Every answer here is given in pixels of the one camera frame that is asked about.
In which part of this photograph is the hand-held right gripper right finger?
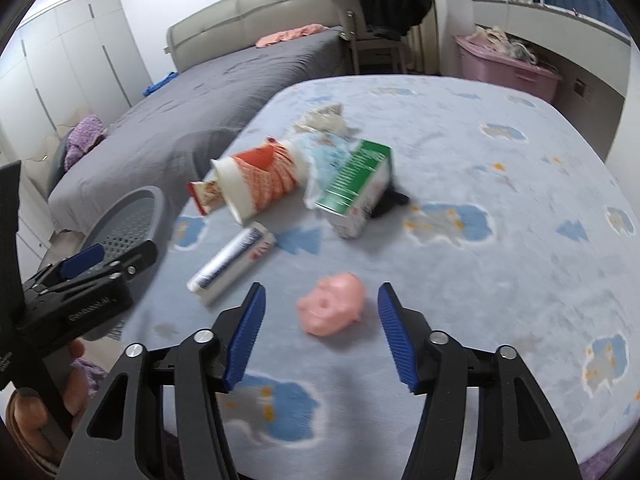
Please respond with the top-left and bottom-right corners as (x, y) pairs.
(377, 282), (583, 480)

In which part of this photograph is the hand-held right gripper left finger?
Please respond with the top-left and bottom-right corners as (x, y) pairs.
(55, 282), (267, 480)

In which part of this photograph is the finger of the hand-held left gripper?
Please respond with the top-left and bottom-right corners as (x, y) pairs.
(47, 239), (159, 297)
(24, 244), (107, 293)

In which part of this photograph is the grey plastic basket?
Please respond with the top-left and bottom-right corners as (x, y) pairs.
(80, 185), (168, 273)

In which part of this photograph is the pink pig toy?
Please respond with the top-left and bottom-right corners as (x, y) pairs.
(296, 272), (366, 337)

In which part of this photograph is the white squeeze tube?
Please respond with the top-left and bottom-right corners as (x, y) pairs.
(186, 221), (276, 307)

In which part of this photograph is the small black object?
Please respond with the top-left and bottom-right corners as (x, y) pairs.
(370, 185), (411, 220)

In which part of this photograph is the red and white paper cup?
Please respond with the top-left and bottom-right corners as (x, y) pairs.
(210, 140), (306, 226)

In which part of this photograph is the green and white carton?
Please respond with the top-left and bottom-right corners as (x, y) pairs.
(314, 140), (393, 240)

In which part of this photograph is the light blue packet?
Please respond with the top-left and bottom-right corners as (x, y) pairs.
(295, 132), (361, 206)

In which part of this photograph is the person's left hand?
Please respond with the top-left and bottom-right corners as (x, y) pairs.
(7, 337), (88, 471)

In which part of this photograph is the person's purple clothing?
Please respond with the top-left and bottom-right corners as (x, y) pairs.
(70, 357), (110, 391)

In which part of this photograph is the beige snack wrapper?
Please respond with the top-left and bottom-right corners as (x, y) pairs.
(187, 180), (223, 217)

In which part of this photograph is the dark green cushion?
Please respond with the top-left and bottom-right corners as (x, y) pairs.
(47, 135), (71, 196)

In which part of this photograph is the beige armchair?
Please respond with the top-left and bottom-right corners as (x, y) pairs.
(22, 125), (71, 201)

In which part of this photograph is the purple knit cloth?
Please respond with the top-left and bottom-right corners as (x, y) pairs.
(64, 114), (108, 171)

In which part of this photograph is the blue cloth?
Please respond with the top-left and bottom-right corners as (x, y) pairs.
(142, 72), (178, 97)

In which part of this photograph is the grey bed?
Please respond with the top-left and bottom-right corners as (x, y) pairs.
(47, 25), (361, 241)

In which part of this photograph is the white wardrobe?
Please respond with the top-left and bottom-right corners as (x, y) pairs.
(0, 0), (156, 261)

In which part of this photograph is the crumpled white tissue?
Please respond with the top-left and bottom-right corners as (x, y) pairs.
(292, 102), (361, 136)

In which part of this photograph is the beige upholstered headboard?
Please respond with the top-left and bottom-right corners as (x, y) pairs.
(162, 0), (353, 73)

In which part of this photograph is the pink cloth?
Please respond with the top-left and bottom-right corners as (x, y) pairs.
(256, 23), (331, 48)

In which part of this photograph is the beige curtain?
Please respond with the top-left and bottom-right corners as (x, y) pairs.
(407, 0), (441, 76)

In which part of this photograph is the pink storage box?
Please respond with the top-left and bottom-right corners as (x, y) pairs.
(454, 34), (563, 106)

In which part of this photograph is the beige fabric bundle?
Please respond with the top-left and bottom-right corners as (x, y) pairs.
(472, 25), (538, 63)

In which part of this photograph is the beige chair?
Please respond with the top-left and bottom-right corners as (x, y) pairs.
(330, 0), (426, 76)

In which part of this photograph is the black jacket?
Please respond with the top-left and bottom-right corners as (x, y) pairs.
(345, 0), (433, 41)

